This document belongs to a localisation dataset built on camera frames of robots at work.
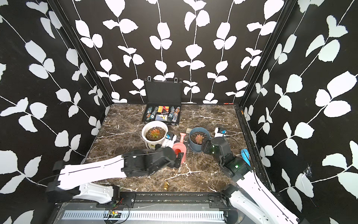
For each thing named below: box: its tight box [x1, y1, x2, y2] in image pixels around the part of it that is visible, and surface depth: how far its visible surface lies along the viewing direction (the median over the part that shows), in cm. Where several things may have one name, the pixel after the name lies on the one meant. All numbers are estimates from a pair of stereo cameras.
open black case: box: [141, 76, 183, 126], surface depth 113 cm
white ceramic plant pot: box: [141, 120, 169, 150], surface depth 92 cm
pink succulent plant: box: [194, 134, 205, 145], surface depth 90 cm
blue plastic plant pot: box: [188, 126, 212, 153], surface depth 92 cm
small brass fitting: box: [163, 181, 170, 190], surface depth 80 cm
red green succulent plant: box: [150, 129, 160, 139], surface depth 92 cm
